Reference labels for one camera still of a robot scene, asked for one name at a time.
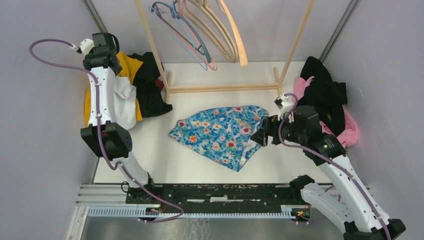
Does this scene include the grey plastic hanger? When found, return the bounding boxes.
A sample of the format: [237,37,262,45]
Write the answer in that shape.
[150,0,213,64]

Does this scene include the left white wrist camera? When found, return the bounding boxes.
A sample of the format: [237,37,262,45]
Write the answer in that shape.
[70,38,94,56]

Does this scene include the blue floral skirt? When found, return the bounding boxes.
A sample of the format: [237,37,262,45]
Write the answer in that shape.
[168,105,269,172]

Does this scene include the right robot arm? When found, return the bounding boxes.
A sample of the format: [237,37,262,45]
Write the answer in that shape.
[251,105,406,240]

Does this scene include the white slotted cable duct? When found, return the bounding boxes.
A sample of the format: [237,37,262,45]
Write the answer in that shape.
[87,206,296,220]

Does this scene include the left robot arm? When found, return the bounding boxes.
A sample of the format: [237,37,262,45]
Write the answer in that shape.
[80,32,158,204]

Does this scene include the black garment pile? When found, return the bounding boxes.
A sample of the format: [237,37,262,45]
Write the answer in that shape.
[298,56,348,136]
[129,52,173,118]

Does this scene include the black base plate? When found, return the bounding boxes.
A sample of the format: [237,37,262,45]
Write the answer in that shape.
[121,182,310,214]

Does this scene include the wooden hanger front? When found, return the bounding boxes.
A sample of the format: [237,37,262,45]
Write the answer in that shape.
[216,0,248,67]

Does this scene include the wooden hanger middle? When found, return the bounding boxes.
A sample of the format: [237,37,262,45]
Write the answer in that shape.
[198,0,239,63]

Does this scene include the pink garment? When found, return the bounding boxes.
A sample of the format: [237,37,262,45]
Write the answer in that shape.
[293,76,360,148]

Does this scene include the pink plastic hanger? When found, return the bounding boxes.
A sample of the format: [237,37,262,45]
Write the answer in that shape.
[173,0,218,71]

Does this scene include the black garment left pile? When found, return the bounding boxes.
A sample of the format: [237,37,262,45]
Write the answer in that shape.
[129,52,173,118]

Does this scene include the wooden hanger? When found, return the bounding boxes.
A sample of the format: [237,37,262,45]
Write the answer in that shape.
[216,0,248,67]
[181,0,238,63]
[198,0,239,63]

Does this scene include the wooden clothes rack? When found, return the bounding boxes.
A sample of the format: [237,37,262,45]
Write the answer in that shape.
[134,0,315,102]

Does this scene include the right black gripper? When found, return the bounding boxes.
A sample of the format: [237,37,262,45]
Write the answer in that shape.
[250,111,306,146]

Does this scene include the black garment right pile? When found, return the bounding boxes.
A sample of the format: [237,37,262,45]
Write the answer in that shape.
[298,56,348,136]

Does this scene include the light blue plastic hanger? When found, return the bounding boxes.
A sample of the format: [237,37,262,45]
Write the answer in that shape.
[149,4,209,71]

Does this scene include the white garment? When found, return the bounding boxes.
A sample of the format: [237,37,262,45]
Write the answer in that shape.
[113,76,137,130]

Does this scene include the wooden hanger back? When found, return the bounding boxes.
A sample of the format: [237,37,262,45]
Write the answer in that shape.
[181,0,238,63]

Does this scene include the red dotted garment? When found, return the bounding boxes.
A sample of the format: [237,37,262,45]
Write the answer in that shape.
[155,78,165,92]

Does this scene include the yellow garment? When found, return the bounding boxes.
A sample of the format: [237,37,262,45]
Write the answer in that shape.
[83,51,144,128]

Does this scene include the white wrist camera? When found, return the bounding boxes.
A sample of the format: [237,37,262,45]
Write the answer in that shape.
[70,38,94,56]
[274,93,298,121]

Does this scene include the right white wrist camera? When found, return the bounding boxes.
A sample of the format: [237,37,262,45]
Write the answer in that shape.
[274,93,298,121]

